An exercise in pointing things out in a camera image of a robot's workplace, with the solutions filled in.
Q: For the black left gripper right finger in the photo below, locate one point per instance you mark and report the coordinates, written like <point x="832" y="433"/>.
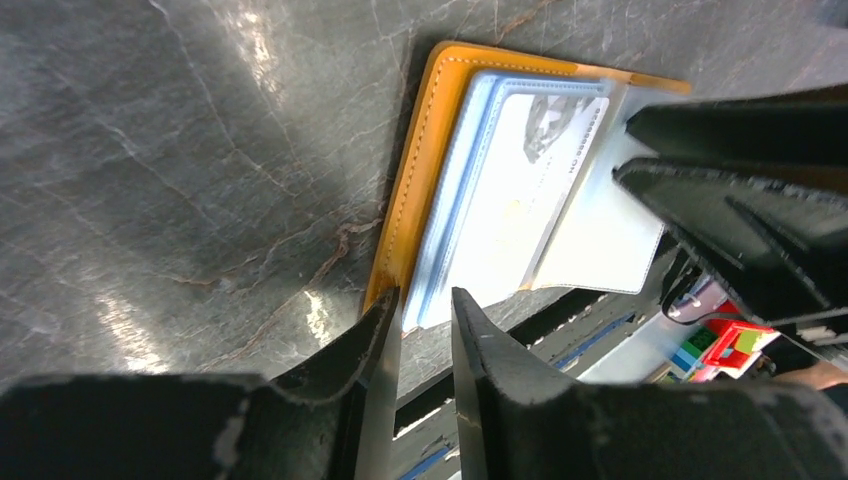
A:
<point x="520" y="418"/>

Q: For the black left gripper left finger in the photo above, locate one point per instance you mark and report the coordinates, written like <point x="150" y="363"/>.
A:
<point x="330" y="417"/>

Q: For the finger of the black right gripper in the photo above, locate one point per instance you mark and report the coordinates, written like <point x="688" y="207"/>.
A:
<point x="776" y="241"/>
<point x="807" y="127"/>

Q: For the orange leather card holder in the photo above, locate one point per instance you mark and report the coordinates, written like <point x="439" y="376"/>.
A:
<point x="599" y="239"/>

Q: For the white portrait credit card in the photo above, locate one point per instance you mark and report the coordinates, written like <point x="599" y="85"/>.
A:
<point x="538" y="143"/>

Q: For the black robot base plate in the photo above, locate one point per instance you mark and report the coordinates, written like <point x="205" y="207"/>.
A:
<point x="569" y="329"/>

